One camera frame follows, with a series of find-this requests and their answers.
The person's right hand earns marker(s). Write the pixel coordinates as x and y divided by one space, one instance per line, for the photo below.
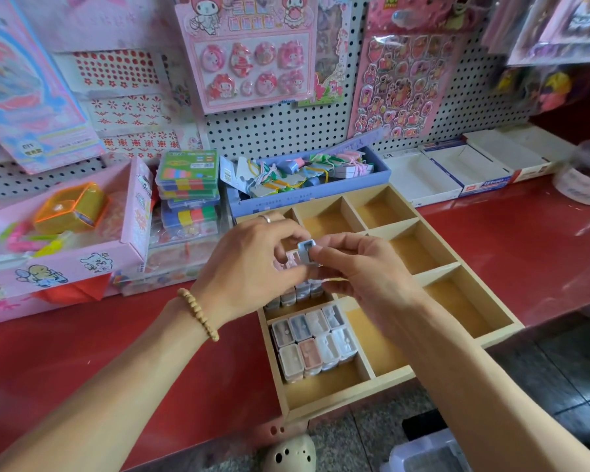
374 280

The blue box of trinkets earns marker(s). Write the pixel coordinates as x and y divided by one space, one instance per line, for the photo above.
305 199

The stack of colourful packs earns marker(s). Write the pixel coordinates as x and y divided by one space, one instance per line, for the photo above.
189 187

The clear plastic storage bin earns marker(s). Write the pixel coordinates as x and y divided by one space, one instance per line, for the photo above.
423 455

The person's left cream clog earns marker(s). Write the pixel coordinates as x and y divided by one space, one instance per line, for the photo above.
288 455

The person's left hand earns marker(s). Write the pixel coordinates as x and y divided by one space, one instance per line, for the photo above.
246 270

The clear bag of colourful toys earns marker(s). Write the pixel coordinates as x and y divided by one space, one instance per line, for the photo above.
536 90

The pink tray of trinkets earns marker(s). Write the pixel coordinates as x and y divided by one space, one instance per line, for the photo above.
69 270

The white tray box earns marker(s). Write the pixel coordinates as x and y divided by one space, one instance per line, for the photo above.
423 182
521 152
472 170

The person's left forearm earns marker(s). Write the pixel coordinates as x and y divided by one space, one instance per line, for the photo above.
98 398

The red patterned sticker sheet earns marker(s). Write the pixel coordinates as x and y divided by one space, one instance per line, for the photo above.
128 103

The wooden compartment tray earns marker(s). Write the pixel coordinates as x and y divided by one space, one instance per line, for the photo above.
452 300

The red display counter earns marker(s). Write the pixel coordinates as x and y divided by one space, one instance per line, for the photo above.
541 250

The yellow orange toy box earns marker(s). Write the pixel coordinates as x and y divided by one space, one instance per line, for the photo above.
69 208

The red folded cloth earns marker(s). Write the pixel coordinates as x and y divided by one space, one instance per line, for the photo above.
74 290

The white pegboard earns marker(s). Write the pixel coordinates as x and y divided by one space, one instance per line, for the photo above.
265 128

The pastel cartoon sticker pack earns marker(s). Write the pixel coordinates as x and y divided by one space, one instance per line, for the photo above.
29 83

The round clear plastic jar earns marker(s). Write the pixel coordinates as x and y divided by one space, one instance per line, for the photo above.
585 177

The pink sticker pack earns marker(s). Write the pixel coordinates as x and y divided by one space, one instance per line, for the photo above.
413 78
246 54

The person's right forearm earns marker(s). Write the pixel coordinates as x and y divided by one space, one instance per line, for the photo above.
501 398

